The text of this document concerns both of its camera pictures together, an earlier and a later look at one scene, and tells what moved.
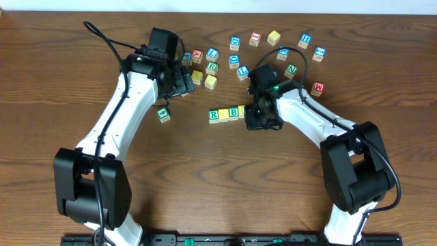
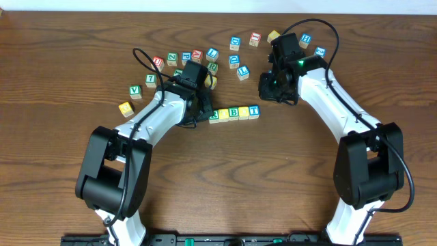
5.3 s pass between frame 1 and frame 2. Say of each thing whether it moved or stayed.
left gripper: moved
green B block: stayed
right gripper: moved
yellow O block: stayed
